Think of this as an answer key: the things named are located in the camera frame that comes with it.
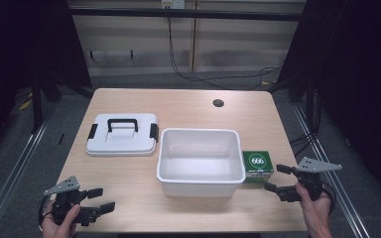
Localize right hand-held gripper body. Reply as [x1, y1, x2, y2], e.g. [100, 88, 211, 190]
[295, 156, 343, 202]

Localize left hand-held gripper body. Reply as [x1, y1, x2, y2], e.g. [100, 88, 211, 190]
[43, 175, 99, 228]

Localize green and white carton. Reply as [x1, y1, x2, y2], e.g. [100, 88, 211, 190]
[241, 150, 275, 184]

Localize person's right hand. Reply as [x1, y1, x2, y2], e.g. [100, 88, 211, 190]
[294, 182, 334, 226]

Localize person's left hand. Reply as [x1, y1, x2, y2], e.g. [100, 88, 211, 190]
[41, 201, 82, 238]

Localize white plastic storage box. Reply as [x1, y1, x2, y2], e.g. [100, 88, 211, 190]
[156, 127, 247, 198]

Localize black metal stand leg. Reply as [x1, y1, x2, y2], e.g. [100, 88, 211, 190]
[30, 75, 45, 135]

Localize yellow floor tape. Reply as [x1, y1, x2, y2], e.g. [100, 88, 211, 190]
[18, 92, 34, 111]

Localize dark curtain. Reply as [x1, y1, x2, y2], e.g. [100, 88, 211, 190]
[0, 0, 93, 167]
[271, 0, 381, 199]

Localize aluminium floor rail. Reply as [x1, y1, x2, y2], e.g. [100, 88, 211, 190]
[0, 112, 58, 238]
[291, 104, 373, 238]

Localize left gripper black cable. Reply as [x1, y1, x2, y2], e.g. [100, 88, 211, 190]
[38, 195, 53, 232]

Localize black floor cables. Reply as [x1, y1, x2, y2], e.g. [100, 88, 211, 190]
[289, 88, 323, 159]

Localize white lid with black handle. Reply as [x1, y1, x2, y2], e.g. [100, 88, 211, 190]
[85, 112, 160, 158]

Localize black wall cable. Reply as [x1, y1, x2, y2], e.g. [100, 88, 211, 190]
[167, 17, 283, 91]

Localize black metal frame bar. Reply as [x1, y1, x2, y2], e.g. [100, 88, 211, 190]
[68, 7, 307, 22]

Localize white wall power outlet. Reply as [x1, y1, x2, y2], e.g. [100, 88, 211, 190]
[160, 0, 187, 10]

